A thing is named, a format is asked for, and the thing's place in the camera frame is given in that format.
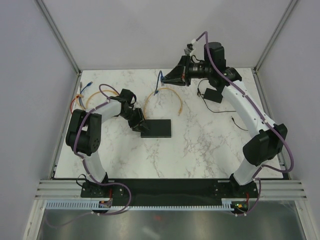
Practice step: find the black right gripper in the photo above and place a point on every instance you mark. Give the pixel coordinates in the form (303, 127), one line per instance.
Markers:
(172, 78)

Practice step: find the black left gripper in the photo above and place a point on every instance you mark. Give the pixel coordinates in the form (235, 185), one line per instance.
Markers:
(140, 119)

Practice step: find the black network switch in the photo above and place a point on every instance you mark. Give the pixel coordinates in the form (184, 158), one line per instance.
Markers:
(157, 128)

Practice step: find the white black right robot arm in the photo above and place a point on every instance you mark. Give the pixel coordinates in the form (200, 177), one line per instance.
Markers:
(267, 137)

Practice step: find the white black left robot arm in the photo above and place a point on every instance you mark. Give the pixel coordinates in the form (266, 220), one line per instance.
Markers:
(84, 137)

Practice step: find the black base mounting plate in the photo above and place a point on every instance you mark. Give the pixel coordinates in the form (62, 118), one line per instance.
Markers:
(170, 192)

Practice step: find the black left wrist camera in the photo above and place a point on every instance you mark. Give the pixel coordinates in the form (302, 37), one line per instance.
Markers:
(128, 96)

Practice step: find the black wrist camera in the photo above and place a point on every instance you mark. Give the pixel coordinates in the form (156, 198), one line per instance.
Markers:
(217, 53)
(128, 96)

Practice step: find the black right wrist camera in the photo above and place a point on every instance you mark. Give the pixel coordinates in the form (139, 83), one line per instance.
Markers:
(217, 53)

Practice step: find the white slotted cable duct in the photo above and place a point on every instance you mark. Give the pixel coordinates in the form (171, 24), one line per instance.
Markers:
(98, 205)

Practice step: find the left aluminium frame post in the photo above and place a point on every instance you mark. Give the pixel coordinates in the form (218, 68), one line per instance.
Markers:
(57, 34)

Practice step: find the aluminium frame post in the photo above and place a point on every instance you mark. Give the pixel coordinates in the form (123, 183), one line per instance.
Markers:
(276, 33)
(57, 34)

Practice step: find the right aluminium frame post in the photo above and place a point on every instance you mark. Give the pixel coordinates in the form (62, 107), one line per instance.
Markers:
(276, 33)

